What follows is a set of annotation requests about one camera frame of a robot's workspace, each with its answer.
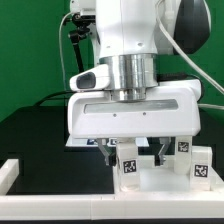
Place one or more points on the white square tabletop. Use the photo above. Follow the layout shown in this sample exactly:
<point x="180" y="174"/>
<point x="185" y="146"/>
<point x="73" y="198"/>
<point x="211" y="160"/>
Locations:
<point x="163" y="179"/>

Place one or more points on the white U-shaped obstacle fence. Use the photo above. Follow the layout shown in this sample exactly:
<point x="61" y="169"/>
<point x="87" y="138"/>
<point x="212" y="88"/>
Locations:
<point x="155" y="205"/>

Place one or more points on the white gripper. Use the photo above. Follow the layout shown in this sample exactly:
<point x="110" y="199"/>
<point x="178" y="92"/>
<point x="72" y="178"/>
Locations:
<point x="168" y="110"/>

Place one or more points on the white marker base plate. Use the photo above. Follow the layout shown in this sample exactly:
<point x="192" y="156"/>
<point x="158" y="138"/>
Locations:
<point x="111" y="142"/>

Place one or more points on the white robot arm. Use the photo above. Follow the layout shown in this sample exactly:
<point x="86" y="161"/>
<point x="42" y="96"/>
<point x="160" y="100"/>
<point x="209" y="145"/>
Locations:
<point x="123" y="97"/>

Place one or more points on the camera on black mount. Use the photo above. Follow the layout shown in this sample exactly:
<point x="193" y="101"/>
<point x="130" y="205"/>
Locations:
<point x="85" y="27"/>

